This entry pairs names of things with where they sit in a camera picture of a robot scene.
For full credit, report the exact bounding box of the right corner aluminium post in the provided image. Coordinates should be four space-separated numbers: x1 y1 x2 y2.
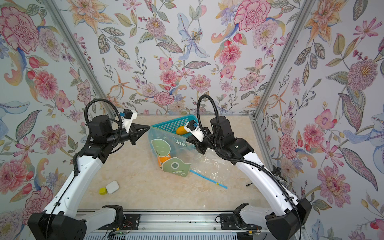
253 0 319 119

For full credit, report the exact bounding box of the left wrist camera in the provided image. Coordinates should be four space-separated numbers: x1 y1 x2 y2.
120 109 138 133

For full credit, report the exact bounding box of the clear blue-zipper bag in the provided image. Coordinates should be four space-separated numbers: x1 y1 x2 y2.
190 150 231 190

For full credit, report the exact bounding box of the black microphone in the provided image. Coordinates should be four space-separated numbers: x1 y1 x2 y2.
271 166 290 190

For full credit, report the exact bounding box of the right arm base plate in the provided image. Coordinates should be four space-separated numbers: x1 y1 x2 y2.
215 213 262 231

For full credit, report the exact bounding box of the corner aluminium post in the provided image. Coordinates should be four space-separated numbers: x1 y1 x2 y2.
253 0 319 119
42 1 107 100

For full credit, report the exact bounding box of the left corner aluminium post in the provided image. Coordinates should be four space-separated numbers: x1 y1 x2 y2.
42 1 107 100

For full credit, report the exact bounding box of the white square box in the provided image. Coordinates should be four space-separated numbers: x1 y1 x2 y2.
106 181 120 194

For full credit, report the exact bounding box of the green printed zip-top bag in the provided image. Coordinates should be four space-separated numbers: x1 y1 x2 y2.
148 127 197 178

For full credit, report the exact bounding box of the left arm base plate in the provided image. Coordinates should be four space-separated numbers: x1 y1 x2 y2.
99 214 141 231

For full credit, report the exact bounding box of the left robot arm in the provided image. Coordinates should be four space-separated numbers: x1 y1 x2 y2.
28 115 151 240

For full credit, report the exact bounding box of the aluminium front rail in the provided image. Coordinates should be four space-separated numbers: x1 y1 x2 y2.
47 211 310 240

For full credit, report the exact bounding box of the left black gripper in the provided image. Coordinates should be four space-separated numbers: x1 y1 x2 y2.
104 123 150 146

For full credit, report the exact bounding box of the yellow mango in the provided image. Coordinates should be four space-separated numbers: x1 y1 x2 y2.
176 127 189 136

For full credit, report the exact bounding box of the teal plastic basket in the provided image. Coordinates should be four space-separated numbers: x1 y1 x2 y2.
152 115 198 134

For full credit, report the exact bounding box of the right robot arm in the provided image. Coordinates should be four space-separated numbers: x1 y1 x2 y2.
184 117 312 240

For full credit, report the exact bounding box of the large orange mango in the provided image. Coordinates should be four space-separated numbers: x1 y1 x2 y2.
157 156 171 168

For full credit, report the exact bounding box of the yellow green cube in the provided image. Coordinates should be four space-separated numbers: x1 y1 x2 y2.
99 187 108 196

